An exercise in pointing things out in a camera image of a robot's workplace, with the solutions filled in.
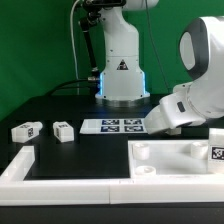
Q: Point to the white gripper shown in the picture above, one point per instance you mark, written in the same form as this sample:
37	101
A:
172	111

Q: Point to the white square tabletop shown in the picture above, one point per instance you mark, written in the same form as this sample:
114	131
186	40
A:
171	159

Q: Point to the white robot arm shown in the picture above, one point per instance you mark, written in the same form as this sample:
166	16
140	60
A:
122	82

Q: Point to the white fiducial marker sheet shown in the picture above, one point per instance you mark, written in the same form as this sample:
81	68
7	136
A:
112	126

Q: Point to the white U-shaped obstacle fence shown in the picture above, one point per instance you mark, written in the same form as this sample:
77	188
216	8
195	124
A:
144	186

